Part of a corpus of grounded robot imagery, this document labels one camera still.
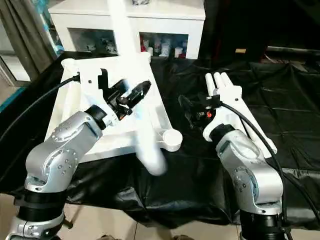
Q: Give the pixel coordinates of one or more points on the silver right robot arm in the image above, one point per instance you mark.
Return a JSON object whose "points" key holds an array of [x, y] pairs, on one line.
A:
{"points": [[250, 175]]}

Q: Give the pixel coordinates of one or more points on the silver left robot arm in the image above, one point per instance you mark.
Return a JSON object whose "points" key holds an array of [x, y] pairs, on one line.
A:
{"points": [[55, 155]]}

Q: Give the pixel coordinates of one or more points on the red bottle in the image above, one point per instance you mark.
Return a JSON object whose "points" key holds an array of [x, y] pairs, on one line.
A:
{"points": [[143, 45]]}

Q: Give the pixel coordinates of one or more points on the black table mat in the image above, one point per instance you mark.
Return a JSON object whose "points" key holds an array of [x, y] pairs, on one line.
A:
{"points": [[175, 190]]}

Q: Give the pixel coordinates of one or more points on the white display cabinet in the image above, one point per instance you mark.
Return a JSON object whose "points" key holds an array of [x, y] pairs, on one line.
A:
{"points": [[165, 20]]}

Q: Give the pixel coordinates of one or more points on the black cabinet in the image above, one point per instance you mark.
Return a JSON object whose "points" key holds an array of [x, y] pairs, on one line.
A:
{"points": [[260, 25]]}

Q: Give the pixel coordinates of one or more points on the blue floor mat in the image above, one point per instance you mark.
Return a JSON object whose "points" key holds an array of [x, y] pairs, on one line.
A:
{"points": [[4, 100]]}

